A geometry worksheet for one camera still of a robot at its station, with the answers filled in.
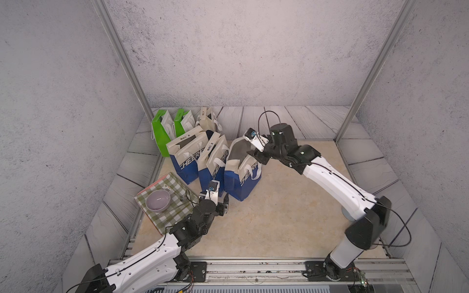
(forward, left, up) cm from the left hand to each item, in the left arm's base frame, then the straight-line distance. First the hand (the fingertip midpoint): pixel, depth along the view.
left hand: (222, 192), depth 78 cm
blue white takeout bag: (+18, +18, +7) cm, 26 cm away
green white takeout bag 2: (+38, +21, +8) cm, 44 cm away
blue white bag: (+9, +5, +6) cm, 12 cm away
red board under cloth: (+13, +42, -16) cm, 47 cm away
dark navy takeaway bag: (+37, +9, +9) cm, 39 cm away
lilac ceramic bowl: (+4, +33, -14) cm, 36 cm away
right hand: (+13, -13, +16) cm, 24 cm away
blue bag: (+7, -8, +4) cm, 12 cm away
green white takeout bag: (+35, +33, +4) cm, 49 cm away
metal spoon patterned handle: (+13, +32, -15) cm, 38 cm away
